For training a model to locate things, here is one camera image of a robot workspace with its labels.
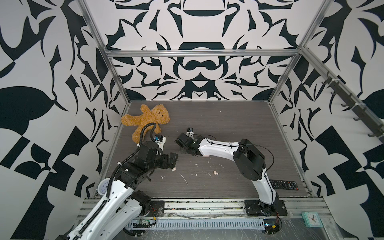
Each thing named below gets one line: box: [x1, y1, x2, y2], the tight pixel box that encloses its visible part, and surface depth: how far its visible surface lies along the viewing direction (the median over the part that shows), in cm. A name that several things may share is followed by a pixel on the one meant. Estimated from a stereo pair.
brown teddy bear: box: [121, 104, 171, 144], surface depth 101 cm
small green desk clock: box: [301, 211, 323, 228], surface depth 71 cm
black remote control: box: [269, 179, 299, 191], surface depth 83 cm
